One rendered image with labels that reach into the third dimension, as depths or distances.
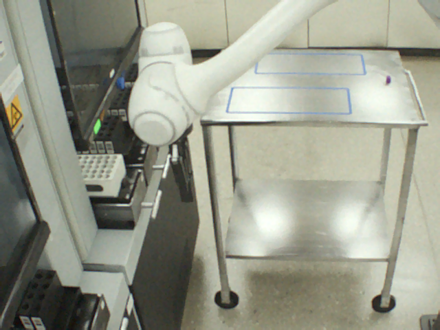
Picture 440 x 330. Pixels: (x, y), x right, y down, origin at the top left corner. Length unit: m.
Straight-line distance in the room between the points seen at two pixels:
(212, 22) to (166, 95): 2.66
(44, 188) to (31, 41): 0.27
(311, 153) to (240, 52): 1.84
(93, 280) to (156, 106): 0.48
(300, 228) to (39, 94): 1.17
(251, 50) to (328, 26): 2.63
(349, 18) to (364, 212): 1.80
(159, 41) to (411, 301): 1.43
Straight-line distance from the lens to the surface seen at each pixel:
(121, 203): 1.33
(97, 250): 1.32
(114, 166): 1.34
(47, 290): 1.07
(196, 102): 0.98
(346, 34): 3.63
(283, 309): 2.08
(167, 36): 1.09
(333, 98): 1.61
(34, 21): 1.06
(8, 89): 0.95
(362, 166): 2.72
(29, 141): 1.02
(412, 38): 3.71
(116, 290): 1.23
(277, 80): 1.71
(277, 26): 1.01
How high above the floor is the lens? 1.63
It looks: 37 degrees down
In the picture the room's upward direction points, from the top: 6 degrees counter-clockwise
